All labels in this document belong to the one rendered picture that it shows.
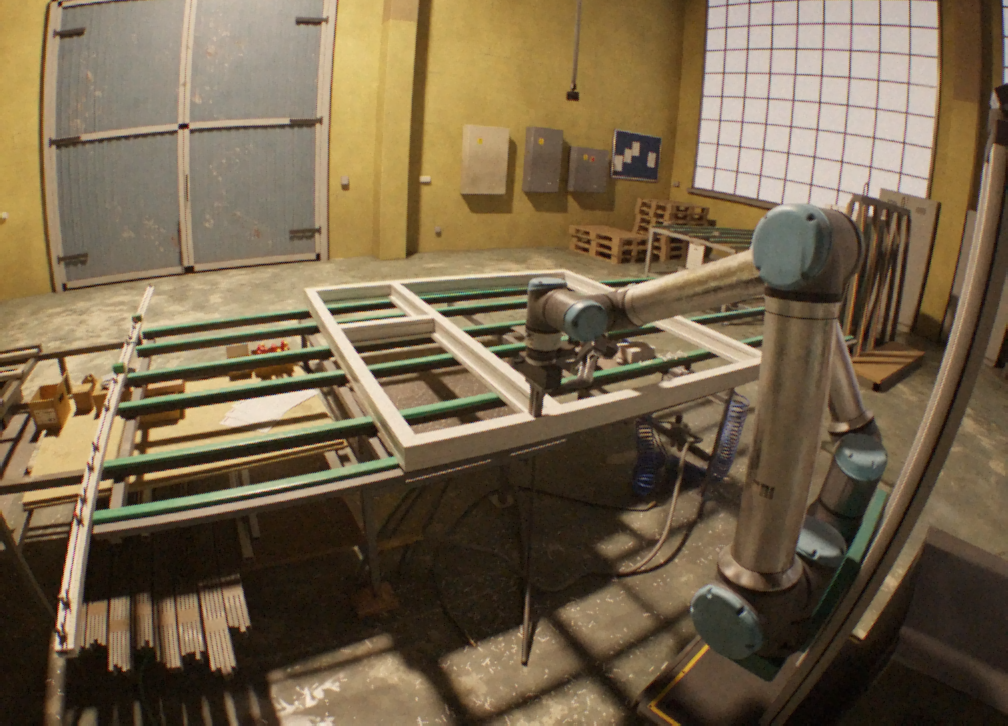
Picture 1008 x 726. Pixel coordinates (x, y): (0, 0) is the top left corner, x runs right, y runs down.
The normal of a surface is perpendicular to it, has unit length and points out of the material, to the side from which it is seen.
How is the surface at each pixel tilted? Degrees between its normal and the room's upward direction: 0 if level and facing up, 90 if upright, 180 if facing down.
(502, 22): 90
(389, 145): 90
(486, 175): 90
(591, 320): 90
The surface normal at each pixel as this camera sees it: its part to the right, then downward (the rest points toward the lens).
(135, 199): 0.51, 0.34
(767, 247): -0.86, 0.00
